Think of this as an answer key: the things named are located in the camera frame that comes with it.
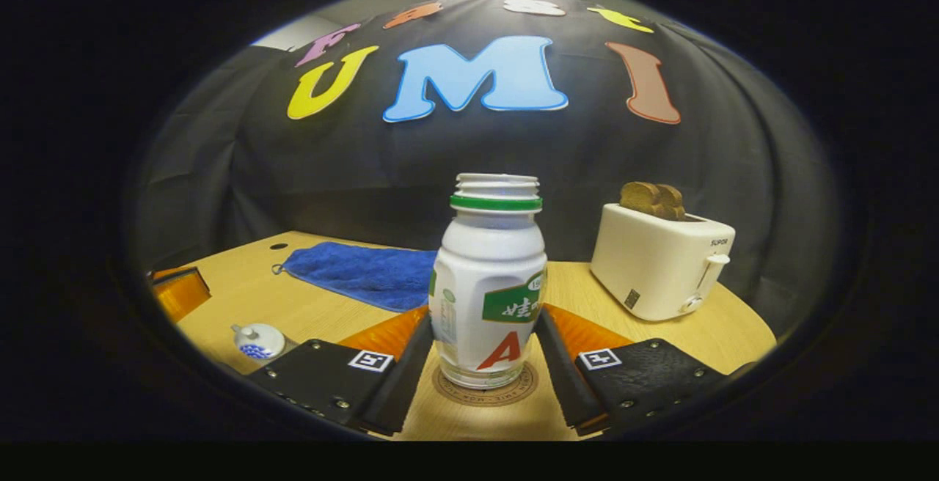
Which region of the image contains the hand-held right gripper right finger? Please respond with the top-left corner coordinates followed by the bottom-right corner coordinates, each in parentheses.
top-left (534, 304), bottom-right (731, 437)

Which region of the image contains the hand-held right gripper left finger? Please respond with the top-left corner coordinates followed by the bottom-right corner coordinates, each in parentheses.
top-left (246, 305), bottom-right (436, 436)

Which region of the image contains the round brown coaster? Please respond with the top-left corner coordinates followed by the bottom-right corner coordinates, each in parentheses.
top-left (431, 360), bottom-right (540, 407)

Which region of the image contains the black backdrop cloth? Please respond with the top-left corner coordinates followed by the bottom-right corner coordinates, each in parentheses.
top-left (132, 0), bottom-right (841, 335)

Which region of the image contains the white teacup lid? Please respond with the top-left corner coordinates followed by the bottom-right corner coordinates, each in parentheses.
top-left (232, 322), bottom-right (287, 361)

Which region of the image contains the blue towel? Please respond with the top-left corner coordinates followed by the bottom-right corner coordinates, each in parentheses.
top-left (271, 241), bottom-right (439, 313)

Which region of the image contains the white water bottle green label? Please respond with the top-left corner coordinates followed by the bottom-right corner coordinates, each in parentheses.
top-left (428, 173), bottom-right (549, 391)

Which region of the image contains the white toaster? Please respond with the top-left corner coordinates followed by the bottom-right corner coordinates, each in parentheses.
top-left (590, 202), bottom-right (737, 322)

